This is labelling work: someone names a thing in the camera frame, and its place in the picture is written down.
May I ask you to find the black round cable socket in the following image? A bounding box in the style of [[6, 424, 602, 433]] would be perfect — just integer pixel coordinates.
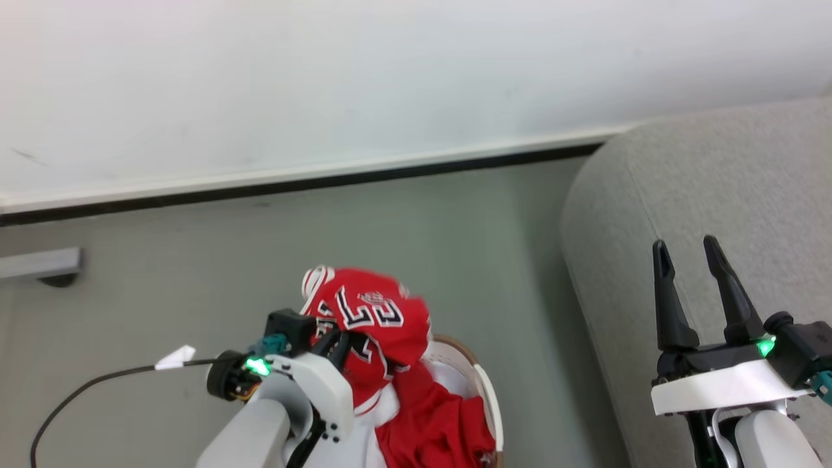
[[206, 350, 262, 402]]

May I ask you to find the teal right camera connector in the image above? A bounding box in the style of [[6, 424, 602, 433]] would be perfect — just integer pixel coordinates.
[[808, 369, 832, 408]]

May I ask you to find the teal camera connector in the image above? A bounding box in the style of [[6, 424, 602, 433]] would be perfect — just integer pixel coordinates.
[[250, 334, 288, 359], [808, 369, 832, 408]]

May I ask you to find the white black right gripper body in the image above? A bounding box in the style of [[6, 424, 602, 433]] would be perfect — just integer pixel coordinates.
[[651, 337, 814, 417]]

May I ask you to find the white garment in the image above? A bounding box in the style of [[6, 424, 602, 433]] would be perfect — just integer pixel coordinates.
[[338, 389, 401, 468]]

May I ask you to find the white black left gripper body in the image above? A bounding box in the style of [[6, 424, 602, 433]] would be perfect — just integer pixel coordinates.
[[262, 352, 356, 445]]

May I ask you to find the white paper cable tag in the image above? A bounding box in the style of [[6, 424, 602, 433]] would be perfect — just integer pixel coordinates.
[[154, 344, 197, 372]]

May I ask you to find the red basketball jersey with number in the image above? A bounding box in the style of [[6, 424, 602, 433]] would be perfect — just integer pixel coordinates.
[[300, 265, 434, 418]]

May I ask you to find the plain red garment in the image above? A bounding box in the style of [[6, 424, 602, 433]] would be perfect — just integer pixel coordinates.
[[375, 363, 499, 468]]

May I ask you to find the teal left camera connector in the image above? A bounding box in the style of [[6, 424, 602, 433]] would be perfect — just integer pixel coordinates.
[[250, 334, 288, 359]]

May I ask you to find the thin black cable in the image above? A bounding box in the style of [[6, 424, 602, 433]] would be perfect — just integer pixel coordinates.
[[29, 357, 223, 468]]

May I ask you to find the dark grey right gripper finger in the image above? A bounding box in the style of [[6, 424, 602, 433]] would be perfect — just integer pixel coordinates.
[[652, 239, 701, 356], [703, 235, 766, 346]]

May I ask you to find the white black wall baseboard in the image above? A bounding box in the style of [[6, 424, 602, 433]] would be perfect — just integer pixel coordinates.
[[0, 123, 629, 228]]

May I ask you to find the grey fabric sofa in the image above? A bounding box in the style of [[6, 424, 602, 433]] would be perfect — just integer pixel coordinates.
[[559, 96, 832, 468]]

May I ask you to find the white laundry basket brown rim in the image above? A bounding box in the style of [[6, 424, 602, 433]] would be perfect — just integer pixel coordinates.
[[419, 334, 506, 468]]

